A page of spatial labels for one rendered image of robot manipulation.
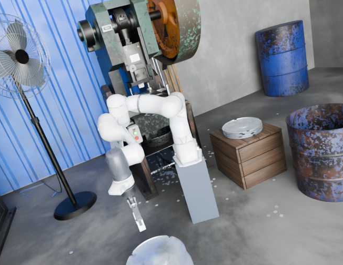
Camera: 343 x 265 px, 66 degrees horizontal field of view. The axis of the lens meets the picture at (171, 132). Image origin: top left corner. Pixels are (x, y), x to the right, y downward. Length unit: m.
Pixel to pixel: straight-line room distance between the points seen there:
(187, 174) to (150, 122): 0.63
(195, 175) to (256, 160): 0.53
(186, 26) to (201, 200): 1.20
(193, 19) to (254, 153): 1.03
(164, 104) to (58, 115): 2.07
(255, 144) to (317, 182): 0.44
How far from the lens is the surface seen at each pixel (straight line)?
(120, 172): 1.19
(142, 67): 2.18
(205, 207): 1.77
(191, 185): 1.67
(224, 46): 4.01
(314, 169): 1.76
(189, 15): 2.01
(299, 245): 1.62
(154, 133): 2.52
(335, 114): 2.01
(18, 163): 3.49
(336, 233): 1.69
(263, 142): 1.96
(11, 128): 3.38
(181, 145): 1.56
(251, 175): 1.99
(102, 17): 2.10
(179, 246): 1.37
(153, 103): 1.52
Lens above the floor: 1.15
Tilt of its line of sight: 20 degrees down
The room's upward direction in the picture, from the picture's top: 16 degrees counter-clockwise
